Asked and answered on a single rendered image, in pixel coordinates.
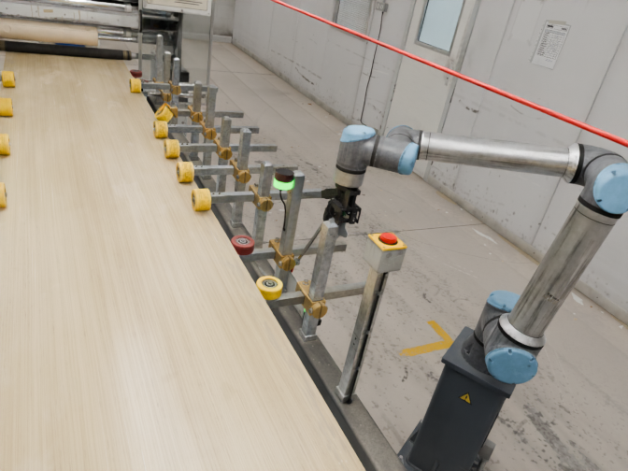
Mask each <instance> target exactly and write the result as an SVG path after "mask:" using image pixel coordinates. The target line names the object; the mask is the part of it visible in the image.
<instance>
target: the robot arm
mask: <svg viewBox="0 0 628 471"><path fill-rule="evenodd" d="M416 160H425V161H433V162H440V163H448V164H463V165H471V166H478V167H486V168H493V169H501V170H508V171H516V172H523V173H531V174H538V175H546V176H554V177H561V178H563V180H564V181H565V182H566V183H571V184H577V185H580V186H583V187H584V188H583V190H582V192H581V193H580V195H579V197H578V199H577V202H576V204H575V205H574V207H573V209H572V210H571V212H570V214H569V215H568V217H567V219H566V220H565V222H564V224H563V226H562V228H561V229H560V231H559V233H558V234H557V236H556V237H555V238H554V240H553V242H552V244H551V245H550V247H549V249H548V251H547V253H546V254H545V256H544V258H543V259H542V261H541V263H540V264H539V266H538V268H537V269H536V271H535V272H534V274H533V276H532V277H531V279H530V281H529V282H528V284H527V286H526V287H525V289H524V291H523V292H522V294H521V295H518V294H516V293H512V292H508V291H500V290H498V291H493V292H491V294H490V295H489V297H488V298H487V301H486V304H485V306H484V308H483V310H482V312H481V315H480V317H479V320H478V324H477V326H476V328H475V331H474V333H473V334H471V335H470V336H469V337H468V338H467V339H466V340H465V341H464V343H463V344H462V347H461V353H462V355H463V357H464V359H465V360H466V362H467V363H468V364H469V365H471V366H472V367H473V368H475V369H476V370H478V371H479V372H481V373H483V374H486V375H489V376H493V377H494V378H496V379H497V380H499V381H502V382H504V383H508V384H512V383H515V384H521V383H524V382H527V381H529V380H531V379H532V378H533V377H534V376H535V375H536V373H537V368H538V362H537V360H536V357H537V355H538V353H539V352H540V351H541V350H542V348H543V347H544V345H545V344H546V342H547V339H546V336H545V334H544V332H545V331H546V329H547V328H548V326H549V325H550V323H551V321H552V320H553V318H554V317H555V315H556V314H557V312H558V310H559V309H560V307H561V306H562V304H563V303H564V301H565V299H566V298H567V296H568V295H569V294H570V293H571V291H572V290H573V288H574V287H575V285H576V284H577V282H578V280H579V278H580V277H581V275H582V274H583V272H584V271H585V269H586V268H587V266H588V265H589V263H590V262H591V260H592V258H593V257H594V255H595V254H596V252H597V251H598V250H599V249H600V247H601V245H602V244H603V242H604V241H605V239H606V238H607V236H608V234H609V233H610V231H611V230H612V228H613V227H614V225H615V224H616V222H617V221H618V220H619V219H620V218H621V216H622V215H623V213H626V212H627V211H628V162H627V161H626V160H625V159H624V158H623V157H622V156H621V155H619V154H618V153H616V152H614V151H611V150H606V149H603V148H599V147H595V146H592V145H586V144H579V143H574V144H573V145H571V146H570V147H568V148H565V147H556V146H548V145H539V144H531V143H523V142H515V141H506V140H498V139H489V138H482V137H473V136H457V135H449V134H441V133H433V132H425V131H423V130H415V129H412V128H411V127H409V126H407V125H397V126H395V127H393V128H392V130H391V131H390V132H389V133H388V134H387V136H386V137H385V136H378V135H376V132H375V130H374V129H373V128H371V127H367V126H363V125H350V126H347V127H345V128H344V130H343V133H342V136H341V138H340V145H339V150H338V154H337V159H336V165H335V172H334V176H333V180H334V182H335V186H336V188H335V189H331V188H328V189H325V190H323V191H321V198H325V199H329V200H330V201H328V205H327V207H326V208H325V210H324V213H323V221H334V222H335V223H336V224H337V226H338V232H337V236H336V239H338V238H339V236H343V237H347V236H348V231H347V229H346V224H347V222H348V223H349V224H354V223H355V222H356V223H358V222H359V218H360V214H361V210H362V209H361V208H360V207H359V206H358V205H357V204H356V203H355V201H356V197H357V195H360V193H361V191H360V190H359V187H361V186H362V185H363V182H364V174H365V172H366V168H367V167H368V166H372V167H375V168H379V169H383V170H387V171H391V172H395V173H399V174H400V175H410V174H411V173H412V171H413V168H414V165H415V163H416ZM358 211H359V216H358V220H357V219H356V216H357V212H358Z"/></svg>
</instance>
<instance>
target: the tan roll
mask: <svg viewBox="0 0 628 471"><path fill-rule="evenodd" d="M0 38H9V39H20V40H32V41H43V42H54V43H65V44H76V45H87V46H98V39H100V40H111V41H121V42H132V43H138V37H129V36H109V35H99V34H98V33H97V28H96V27H92V26H83V25H74V24H64V23H55V22H45V21H27V20H18V19H9V18H0Z"/></svg>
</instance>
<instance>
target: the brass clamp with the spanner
mask: <svg viewBox="0 0 628 471"><path fill-rule="evenodd" d="M279 243H280V242H279ZM279 243H277V242H275V239H271V240H269V245H268V248H273V249H274V250H275V252H276V253H275V259H273V260H274V261H275V263H276V264H277V266H278V268H283V270H285V271H290V270H292V269H293V268H294V267H295V260H294V255H293V253H292V254H288V255H282V254H281V253H280V251H279Z"/></svg>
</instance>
